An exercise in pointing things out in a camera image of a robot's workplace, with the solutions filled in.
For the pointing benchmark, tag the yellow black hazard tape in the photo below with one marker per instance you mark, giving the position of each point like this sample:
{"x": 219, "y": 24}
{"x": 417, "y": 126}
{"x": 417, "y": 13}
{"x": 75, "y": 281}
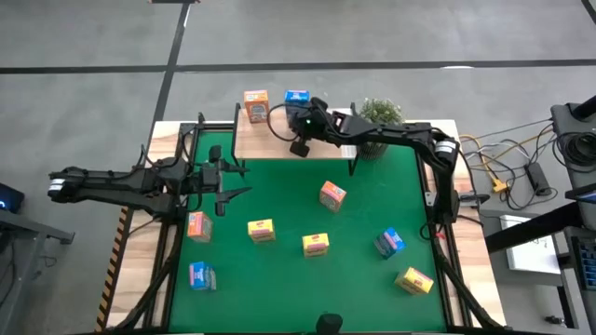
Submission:
{"x": 111, "y": 274}

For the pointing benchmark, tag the backlit computer keyboard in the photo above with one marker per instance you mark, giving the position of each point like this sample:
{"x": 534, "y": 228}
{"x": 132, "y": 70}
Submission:
{"x": 587, "y": 260}

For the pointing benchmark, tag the blue-lit dark device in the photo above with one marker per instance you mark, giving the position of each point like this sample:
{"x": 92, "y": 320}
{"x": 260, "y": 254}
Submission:
{"x": 10, "y": 197}

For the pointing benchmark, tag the grey metal desk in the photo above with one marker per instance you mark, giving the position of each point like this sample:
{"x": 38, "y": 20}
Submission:
{"x": 18, "y": 228}

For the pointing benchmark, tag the green table mat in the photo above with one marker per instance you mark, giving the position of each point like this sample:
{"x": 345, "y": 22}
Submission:
{"x": 288, "y": 288}

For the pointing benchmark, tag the flowering plant in ribbed pot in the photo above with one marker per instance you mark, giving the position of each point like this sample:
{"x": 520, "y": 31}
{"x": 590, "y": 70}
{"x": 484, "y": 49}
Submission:
{"x": 379, "y": 111}

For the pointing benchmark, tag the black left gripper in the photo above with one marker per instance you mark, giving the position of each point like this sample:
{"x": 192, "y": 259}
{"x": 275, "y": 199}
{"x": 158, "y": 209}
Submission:
{"x": 207, "y": 179}

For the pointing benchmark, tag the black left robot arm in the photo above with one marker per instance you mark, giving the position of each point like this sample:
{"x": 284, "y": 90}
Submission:
{"x": 107, "y": 183}

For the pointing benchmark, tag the black power adapter brick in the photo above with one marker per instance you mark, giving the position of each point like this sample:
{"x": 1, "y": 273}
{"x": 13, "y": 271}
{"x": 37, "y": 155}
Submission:
{"x": 537, "y": 179}

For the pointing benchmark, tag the black metal rig frame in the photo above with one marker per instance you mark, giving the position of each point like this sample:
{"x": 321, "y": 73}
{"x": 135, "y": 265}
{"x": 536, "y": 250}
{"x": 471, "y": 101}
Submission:
{"x": 163, "y": 298}

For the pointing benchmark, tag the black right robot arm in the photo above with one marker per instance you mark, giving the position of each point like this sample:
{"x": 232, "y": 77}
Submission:
{"x": 396, "y": 132}

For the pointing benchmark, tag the blue Rice Krispies cereal box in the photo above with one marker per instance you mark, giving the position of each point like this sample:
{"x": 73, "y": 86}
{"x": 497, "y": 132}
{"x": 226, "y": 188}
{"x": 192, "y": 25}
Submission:
{"x": 297, "y": 97}
{"x": 202, "y": 275}
{"x": 389, "y": 242}

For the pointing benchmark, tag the black diagonal beam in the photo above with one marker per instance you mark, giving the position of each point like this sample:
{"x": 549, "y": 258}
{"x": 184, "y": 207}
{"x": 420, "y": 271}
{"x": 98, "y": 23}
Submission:
{"x": 531, "y": 230}

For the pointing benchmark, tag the dark grey side desk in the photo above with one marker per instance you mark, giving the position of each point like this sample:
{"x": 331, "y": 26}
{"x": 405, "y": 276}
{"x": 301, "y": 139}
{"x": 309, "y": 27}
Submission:
{"x": 563, "y": 116}

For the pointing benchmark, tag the white metal mounting bracket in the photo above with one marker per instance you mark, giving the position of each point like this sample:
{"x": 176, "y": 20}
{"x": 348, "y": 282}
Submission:
{"x": 429, "y": 198}

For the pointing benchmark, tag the dark computer desk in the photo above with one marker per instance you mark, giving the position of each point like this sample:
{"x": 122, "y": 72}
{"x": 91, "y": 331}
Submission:
{"x": 570, "y": 298}

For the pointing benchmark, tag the yellow Corn Pops cereal box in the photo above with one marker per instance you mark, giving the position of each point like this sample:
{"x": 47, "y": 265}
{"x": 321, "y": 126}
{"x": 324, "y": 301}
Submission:
{"x": 414, "y": 280}
{"x": 315, "y": 245}
{"x": 261, "y": 231}

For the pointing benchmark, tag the wooden shelf with black legs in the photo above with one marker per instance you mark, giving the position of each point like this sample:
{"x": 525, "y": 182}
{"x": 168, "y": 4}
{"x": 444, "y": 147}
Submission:
{"x": 261, "y": 144}

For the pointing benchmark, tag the white paper sheet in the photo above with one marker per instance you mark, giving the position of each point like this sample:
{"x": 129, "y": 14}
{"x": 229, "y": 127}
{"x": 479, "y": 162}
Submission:
{"x": 531, "y": 256}

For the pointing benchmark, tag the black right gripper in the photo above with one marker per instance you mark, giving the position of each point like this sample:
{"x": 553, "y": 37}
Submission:
{"x": 326, "y": 124}

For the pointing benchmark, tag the orange Mini Wheats cereal box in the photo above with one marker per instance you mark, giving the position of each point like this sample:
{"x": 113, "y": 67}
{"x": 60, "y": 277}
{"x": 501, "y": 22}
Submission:
{"x": 333, "y": 196}
{"x": 256, "y": 107}
{"x": 199, "y": 226}

